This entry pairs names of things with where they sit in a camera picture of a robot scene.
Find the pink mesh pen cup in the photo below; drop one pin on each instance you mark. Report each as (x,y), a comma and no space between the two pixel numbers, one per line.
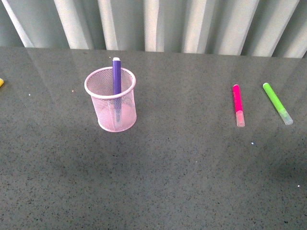
(99,85)

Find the green marker pen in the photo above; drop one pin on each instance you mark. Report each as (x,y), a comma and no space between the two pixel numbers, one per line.
(277,104)

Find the pink marker pen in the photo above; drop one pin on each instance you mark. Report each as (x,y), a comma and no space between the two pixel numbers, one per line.
(240,121)

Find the yellow marker pen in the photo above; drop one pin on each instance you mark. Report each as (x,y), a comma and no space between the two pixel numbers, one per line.
(1,83)

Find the grey pleated curtain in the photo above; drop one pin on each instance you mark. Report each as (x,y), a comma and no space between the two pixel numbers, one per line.
(263,28)

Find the purple marker pen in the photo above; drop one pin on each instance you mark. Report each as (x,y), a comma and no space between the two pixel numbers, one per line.
(117,87)

